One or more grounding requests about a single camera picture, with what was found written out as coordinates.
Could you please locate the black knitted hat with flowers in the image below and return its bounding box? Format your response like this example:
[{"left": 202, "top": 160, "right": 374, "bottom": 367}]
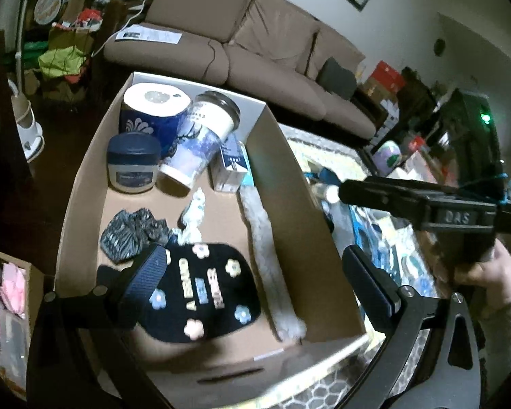
[{"left": 97, "top": 242, "right": 262, "bottom": 344}]

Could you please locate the white paper sheet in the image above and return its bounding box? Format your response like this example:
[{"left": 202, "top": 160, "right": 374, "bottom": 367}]
[{"left": 115, "top": 26, "right": 183, "bottom": 44}]

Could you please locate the person's right forearm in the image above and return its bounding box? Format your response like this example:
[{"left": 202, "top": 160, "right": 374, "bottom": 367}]
[{"left": 468, "top": 273, "right": 511, "bottom": 397}]

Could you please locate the person's right hand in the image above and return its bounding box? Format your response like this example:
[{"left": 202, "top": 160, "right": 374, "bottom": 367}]
[{"left": 433, "top": 236, "right": 511, "bottom": 308}]

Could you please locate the clear plastic bottle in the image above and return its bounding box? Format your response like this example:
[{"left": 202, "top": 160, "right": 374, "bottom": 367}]
[{"left": 315, "top": 181, "right": 354, "bottom": 235}]

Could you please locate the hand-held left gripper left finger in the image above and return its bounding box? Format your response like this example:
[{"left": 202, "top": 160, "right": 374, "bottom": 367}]
[{"left": 26, "top": 243, "right": 173, "bottom": 409}]

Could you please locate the paper cup with dark lid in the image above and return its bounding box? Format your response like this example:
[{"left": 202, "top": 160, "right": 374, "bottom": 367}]
[{"left": 158, "top": 92, "right": 241, "bottom": 189}]

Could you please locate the red box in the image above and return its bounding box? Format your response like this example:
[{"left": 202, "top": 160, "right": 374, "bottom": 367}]
[{"left": 368, "top": 60, "right": 405, "bottom": 94}]

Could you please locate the white jar with blue lid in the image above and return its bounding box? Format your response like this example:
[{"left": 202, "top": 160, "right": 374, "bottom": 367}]
[{"left": 107, "top": 132, "right": 162, "bottom": 192}]

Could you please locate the brown sofa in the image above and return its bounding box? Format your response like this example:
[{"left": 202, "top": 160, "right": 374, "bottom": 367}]
[{"left": 103, "top": 0, "right": 377, "bottom": 139}]

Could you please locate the green bag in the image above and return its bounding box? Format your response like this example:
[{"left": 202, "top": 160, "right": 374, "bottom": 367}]
[{"left": 38, "top": 45, "right": 90, "bottom": 81}]

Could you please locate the striped dark scrunchie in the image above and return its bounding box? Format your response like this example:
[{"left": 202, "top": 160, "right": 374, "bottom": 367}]
[{"left": 99, "top": 208, "right": 171, "bottom": 261}]

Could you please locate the crumpled white wrapper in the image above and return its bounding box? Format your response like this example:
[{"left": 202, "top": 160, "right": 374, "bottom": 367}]
[{"left": 176, "top": 190, "right": 207, "bottom": 245}]

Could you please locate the dark cushion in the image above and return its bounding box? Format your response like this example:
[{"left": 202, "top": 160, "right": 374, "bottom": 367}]
[{"left": 316, "top": 57, "right": 358, "bottom": 100}]

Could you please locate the blue wrapped toilet paper roll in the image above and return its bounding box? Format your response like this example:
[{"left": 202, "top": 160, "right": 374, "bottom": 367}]
[{"left": 119, "top": 82, "right": 192, "bottom": 158}]

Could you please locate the blue package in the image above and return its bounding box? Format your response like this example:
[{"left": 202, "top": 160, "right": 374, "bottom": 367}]
[{"left": 351, "top": 207, "right": 437, "bottom": 297}]

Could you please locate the small blue white carton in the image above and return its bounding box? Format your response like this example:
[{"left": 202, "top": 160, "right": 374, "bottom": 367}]
[{"left": 208, "top": 133, "right": 256, "bottom": 192}]

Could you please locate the round white blue plate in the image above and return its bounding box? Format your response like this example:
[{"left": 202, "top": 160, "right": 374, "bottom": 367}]
[{"left": 33, "top": 0, "right": 65, "bottom": 22}]

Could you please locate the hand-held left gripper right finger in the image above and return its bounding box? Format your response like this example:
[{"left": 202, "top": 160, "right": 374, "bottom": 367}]
[{"left": 342, "top": 245, "right": 484, "bottom": 409}]

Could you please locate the lavender round container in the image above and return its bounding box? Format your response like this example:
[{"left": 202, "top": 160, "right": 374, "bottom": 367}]
[{"left": 374, "top": 140, "right": 403, "bottom": 169}]

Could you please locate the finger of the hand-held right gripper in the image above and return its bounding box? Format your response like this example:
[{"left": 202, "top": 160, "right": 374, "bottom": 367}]
[{"left": 338, "top": 178, "right": 429, "bottom": 223}]

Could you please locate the brown paper bag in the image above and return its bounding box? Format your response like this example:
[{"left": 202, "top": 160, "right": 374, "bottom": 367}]
[{"left": 49, "top": 20, "right": 96, "bottom": 100}]

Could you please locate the white fluffy strip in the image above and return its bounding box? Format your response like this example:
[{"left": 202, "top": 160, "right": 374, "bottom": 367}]
[{"left": 238, "top": 187, "right": 307, "bottom": 342}]

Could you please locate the cardboard box of pink clothes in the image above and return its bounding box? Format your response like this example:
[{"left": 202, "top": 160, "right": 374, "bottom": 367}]
[{"left": 0, "top": 245, "right": 44, "bottom": 398}]

